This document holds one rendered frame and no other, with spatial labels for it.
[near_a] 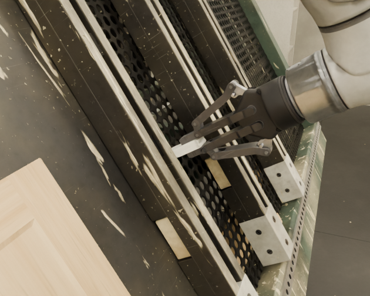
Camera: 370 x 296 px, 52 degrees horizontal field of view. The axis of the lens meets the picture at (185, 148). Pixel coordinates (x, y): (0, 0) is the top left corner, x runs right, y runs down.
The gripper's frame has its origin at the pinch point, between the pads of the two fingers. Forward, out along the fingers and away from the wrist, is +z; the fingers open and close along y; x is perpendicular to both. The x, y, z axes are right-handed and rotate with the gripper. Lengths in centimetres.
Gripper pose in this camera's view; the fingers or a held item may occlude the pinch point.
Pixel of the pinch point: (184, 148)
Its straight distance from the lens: 65.1
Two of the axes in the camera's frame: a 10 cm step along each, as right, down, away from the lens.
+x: -3.7, 3.8, -8.5
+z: -7.9, 3.6, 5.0
